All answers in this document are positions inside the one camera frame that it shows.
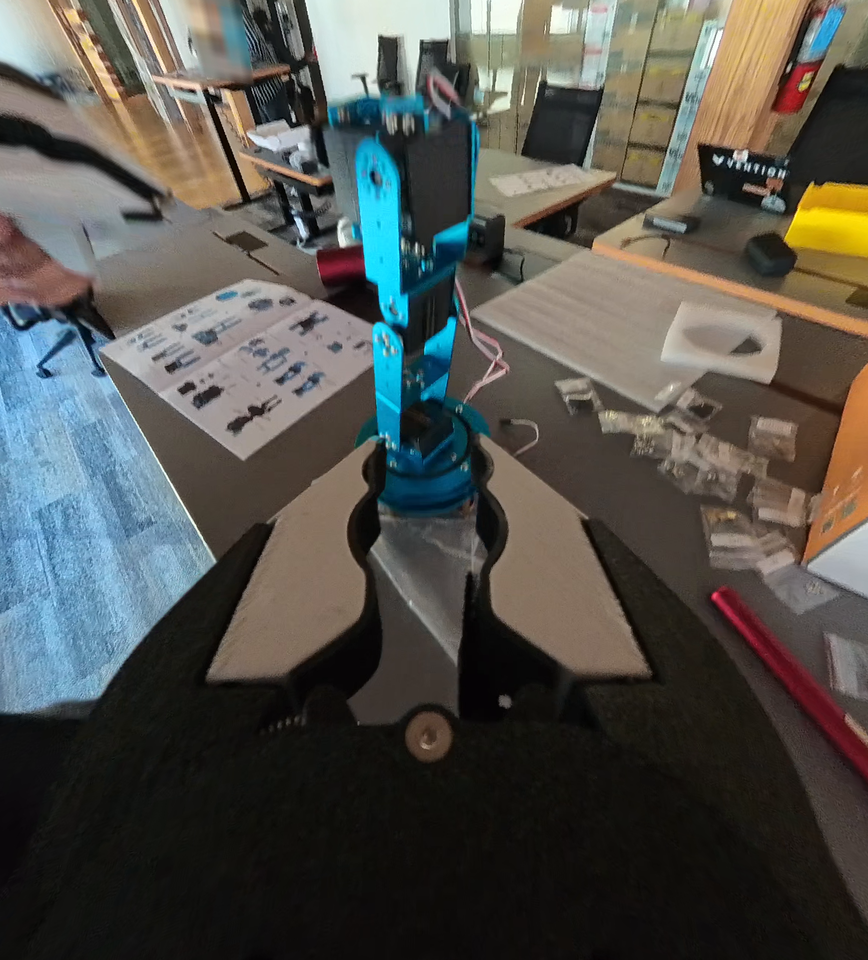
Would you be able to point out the stack of cardboard boxes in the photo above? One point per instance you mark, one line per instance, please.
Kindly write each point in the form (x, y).
(644, 112)

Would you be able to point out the pile of small screw bags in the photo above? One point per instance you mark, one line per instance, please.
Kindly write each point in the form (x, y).
(711, 457)

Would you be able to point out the wooden standing desk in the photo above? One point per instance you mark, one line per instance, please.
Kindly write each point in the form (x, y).
(216, 77)

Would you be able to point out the person's left hand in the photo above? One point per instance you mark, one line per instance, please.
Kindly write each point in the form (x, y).
(6, 262)

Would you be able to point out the blue toy robot arm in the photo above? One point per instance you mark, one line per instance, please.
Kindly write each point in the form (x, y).
(385, 247)

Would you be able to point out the printed paper sheet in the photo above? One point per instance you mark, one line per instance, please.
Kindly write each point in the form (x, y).
(546, 180)

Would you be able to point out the white plastic bag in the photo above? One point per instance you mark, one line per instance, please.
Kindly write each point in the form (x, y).
(346, 231)

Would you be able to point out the black mesh office chair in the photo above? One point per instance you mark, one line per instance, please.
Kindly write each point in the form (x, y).
(561, 120)

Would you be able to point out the thin red metal rod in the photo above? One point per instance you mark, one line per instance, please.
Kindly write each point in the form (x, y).
(794, 690)

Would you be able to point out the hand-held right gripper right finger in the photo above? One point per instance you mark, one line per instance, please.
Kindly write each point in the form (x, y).
(561, 600)

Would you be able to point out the thick red metal tube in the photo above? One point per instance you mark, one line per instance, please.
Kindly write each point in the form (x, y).
(340, 266)

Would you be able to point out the white foam sheet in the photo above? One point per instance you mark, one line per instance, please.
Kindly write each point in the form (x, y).
(576, 315)

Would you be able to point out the red fire extinguisher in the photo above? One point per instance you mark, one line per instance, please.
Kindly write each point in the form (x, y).
(801, 67)

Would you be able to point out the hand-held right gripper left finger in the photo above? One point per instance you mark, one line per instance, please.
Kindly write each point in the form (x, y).
(291, 600)

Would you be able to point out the grey wood-edged desk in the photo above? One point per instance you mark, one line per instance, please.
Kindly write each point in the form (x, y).
(711, 259)
(554, 206)
(284, 169)

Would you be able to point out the white foam cutout piece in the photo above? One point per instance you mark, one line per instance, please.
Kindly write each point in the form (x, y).
(704, 367)

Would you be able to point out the small black case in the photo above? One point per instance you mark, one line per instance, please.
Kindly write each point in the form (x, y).
(771, 255)

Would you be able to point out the black printed sign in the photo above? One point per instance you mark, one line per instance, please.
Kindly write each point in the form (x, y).
(741, 176)

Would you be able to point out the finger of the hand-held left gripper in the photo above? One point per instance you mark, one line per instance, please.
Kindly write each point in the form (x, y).
(51, 120)
(28, 187)

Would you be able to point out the orange and white box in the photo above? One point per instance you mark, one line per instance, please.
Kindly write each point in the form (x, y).
(854, 450)

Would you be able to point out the white open box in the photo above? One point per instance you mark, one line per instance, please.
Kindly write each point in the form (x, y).
(276, 136)

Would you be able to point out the flat black device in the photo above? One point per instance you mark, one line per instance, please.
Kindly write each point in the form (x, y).
(670, 223)

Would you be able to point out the printed instruction sheet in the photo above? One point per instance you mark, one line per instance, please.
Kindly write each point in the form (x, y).
(201, 360)

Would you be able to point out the large clear plastic bag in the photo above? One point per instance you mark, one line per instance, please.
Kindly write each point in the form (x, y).
(426, 570)

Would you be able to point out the small black power box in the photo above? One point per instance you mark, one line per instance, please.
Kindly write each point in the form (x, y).
(486, 236)

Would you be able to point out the yellow plastic tray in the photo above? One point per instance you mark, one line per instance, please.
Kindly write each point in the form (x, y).
(854, 225)

